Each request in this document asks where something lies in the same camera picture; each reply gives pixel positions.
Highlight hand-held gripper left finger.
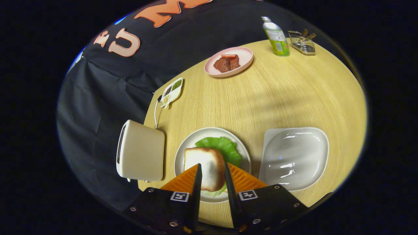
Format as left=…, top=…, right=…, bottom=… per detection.
left=122, top=163, right=202, bottom=233

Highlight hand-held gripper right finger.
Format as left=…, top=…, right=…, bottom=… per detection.
left=224, top=162, right=309, bottom=231

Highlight toasted bread slice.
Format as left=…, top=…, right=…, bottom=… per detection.
left=184, top=147, right=226, bottom=192

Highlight green lettuce leaf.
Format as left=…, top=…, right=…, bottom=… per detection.
left=195, top=137, right=243, bottom=197

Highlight grey round plate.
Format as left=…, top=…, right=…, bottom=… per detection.
left=174, top=127, right=252, bottom=204

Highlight cream white toaster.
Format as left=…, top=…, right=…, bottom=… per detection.
left=116, top=119, right=166, bottom=182

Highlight white square dish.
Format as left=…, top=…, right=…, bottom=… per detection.
left=259, top=127, right=330, bottom=192

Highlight white sectioned dish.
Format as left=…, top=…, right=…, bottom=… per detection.
left=159, top=77, right=184, bottom=109

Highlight brown cooked meat slices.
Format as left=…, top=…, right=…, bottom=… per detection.
left=213, top=55, right=241, bottom=73

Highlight pink round plate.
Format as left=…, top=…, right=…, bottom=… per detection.
left=204, top=47, right=254, bottom=78

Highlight green label metal bottle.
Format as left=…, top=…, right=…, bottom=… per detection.
left=261, top=16, right=290, bottom=57

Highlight white power cable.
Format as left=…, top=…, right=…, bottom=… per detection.
left=154, top=97, right=163, bottom=130

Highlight small wire basket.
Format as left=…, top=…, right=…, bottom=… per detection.
left=288, top=29, right=317, bottom=55

